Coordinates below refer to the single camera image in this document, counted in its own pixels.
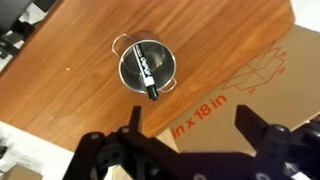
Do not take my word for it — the brown printed cardboard sheet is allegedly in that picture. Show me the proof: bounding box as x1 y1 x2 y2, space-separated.
171 24 320 157

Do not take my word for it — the small open cardboard box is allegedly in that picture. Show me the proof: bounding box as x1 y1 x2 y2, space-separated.
0 163 43 180

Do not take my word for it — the small stainless steel pot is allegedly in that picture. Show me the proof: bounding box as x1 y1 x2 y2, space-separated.
111 32 179 95

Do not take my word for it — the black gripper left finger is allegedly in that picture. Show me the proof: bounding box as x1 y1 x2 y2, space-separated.
62 105 188 180

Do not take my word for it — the black white Expo marker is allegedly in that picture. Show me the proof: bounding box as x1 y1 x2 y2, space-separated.
132 43 161 102

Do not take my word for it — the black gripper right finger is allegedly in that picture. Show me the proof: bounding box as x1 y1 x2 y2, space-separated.
186 104 320 180

